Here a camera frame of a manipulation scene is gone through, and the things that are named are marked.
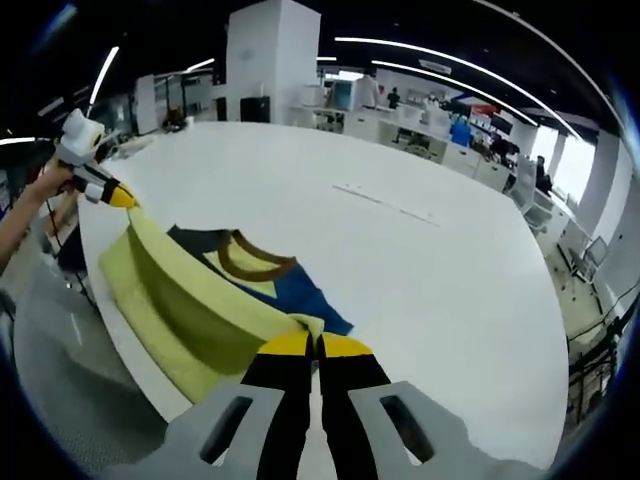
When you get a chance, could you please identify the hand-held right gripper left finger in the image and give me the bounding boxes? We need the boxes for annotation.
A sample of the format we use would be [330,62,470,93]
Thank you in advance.
[162,331,315,480]

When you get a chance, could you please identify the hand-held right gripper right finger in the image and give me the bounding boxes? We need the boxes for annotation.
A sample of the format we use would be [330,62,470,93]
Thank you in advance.
[315,332,471,480]

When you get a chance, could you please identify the yellow garment grey blue sleeves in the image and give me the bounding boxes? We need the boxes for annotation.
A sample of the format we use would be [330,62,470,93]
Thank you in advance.
[98,207,355,405]

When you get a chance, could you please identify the person's left hand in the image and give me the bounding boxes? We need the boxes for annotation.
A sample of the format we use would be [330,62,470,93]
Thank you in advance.
[42,167,76,195]

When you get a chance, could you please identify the straight ceiling light tube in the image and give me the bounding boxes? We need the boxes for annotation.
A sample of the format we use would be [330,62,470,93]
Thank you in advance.
[0,135,54,147]
[89,46,120,105]

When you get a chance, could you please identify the black cabinet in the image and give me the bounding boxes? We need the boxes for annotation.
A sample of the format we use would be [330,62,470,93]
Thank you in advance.
[239,97,271,124]

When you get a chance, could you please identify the white square pillar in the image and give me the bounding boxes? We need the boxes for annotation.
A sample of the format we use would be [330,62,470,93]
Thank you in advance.
[225,0,321,124]

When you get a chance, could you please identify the light blue machine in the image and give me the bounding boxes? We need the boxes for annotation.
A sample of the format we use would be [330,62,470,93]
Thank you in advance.
[332,79,357,109]

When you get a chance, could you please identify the row of white office chairs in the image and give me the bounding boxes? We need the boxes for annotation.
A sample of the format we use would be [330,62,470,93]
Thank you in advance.
[504,154,614,281]

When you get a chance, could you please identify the row of white cabinets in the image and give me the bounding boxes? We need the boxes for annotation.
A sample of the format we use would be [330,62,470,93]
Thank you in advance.
[289,102,516,194]

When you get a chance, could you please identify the blue storage bin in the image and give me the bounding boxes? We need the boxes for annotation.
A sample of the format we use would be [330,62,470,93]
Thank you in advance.
[449,122,474,148]

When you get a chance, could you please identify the long curved ceiling light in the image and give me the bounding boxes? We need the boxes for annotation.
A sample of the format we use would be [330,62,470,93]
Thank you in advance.
[334,36,584,137]
[372,60,540,126]

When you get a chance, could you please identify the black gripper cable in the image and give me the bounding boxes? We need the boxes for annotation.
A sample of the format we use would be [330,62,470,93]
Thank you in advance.
[44,194,99,306]

